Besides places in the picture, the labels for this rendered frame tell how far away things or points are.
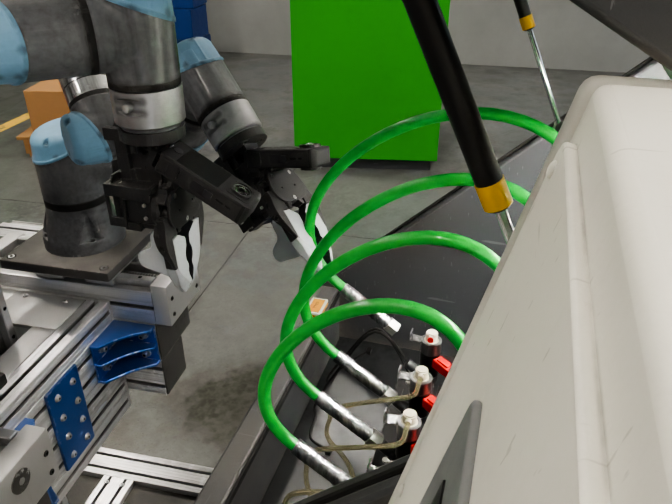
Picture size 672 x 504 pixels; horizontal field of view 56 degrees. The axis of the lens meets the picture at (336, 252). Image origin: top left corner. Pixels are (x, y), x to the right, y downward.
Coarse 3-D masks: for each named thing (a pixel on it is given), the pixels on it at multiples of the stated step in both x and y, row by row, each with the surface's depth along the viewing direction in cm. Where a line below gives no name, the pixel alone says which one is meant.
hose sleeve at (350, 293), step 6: (348, 288) 86; (354, 288) 87; (342, 294) 87; (348, 294) 86; (354, 294) 86; (360, 294) 87; (354, 300) 86; (372, 318) 87; (378, 318) 87; (384, 318) 87; (390, 318) 87; (384, 324) 87
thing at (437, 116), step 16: (432, 112) 71; (480, 112) 69; (496, 112) 69; (512, 112) 69; (384, 128) 74; (400, 128) 73; (528, 128) 69; (544, 128) 68; (368, 144) 75; (352, 160) 77; (336, 176) 79; (320, 192) 80; (304, 224) 84; (336, 288) 87
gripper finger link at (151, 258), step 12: (180, 240) 73; (144, 252) 75; (156, 252) 75; (180, 252) 74; (144, 264) 76; (156, 264) 76; (180, 264) 74; (168, 276) 76; (180, 276) 75; (180, 288) 77
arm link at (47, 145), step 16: (48, 128) 112; (32, 144) 110; (48, 144) 109; (32, 160) 112; (48, 160) 110; (64, 160) 110; (48, 176) 112; (64, 176) 111; (80, 176) 113; (96, 176) 115; (48, 192) 114; (64, 192) 113; (80, 192) 114; (96, 192) 116
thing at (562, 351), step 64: (576, 128) 32; (640, 128) 25; (576, 192) 25; (640, 192) 19; (512, 256) 33; (576, 256) 21; (640, 256) 16; (512, 320) 26; (576, 320) 17; (640, 320) 14; (448, 384) 43; (512, 384) 22; (576, 384) 15; (640, 384) 13; (512, 448) 19; (576, 448) 14; (640, 448) 12
